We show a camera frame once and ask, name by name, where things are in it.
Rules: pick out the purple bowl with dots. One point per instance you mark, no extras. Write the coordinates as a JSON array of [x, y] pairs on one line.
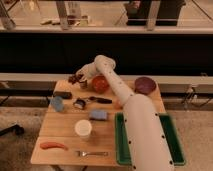
[[145, 85]]

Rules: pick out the yellow apple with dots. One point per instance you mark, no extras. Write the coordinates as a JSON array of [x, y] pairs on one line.
[[118, 105]]

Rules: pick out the metal fork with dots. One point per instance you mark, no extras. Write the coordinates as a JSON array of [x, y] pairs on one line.
[[84, 153]]

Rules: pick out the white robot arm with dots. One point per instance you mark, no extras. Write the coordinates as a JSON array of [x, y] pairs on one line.
[[148, 146]]

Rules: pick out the blue sponge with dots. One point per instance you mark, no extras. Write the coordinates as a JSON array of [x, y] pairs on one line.
[[98, 115]]

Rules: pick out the white plastic cup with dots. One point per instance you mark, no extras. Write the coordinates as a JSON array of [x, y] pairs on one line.
[[83, 129]]

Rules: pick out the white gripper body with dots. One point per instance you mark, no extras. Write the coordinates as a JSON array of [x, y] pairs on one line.
[[87, 71]]

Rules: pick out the wooden table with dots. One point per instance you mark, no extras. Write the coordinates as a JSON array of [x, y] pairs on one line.
[[59, 127]]

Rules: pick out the black handled peeler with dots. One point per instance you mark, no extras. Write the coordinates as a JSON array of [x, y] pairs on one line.
[[80, 103]]

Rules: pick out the green plastic tray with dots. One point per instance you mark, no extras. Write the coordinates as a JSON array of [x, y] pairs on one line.
[[122, 148]]

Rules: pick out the red bowl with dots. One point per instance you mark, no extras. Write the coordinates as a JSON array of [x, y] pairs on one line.
[[100, 84]]

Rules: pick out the orange sausage toy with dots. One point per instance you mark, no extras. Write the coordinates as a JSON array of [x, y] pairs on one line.
[[48, 145]]

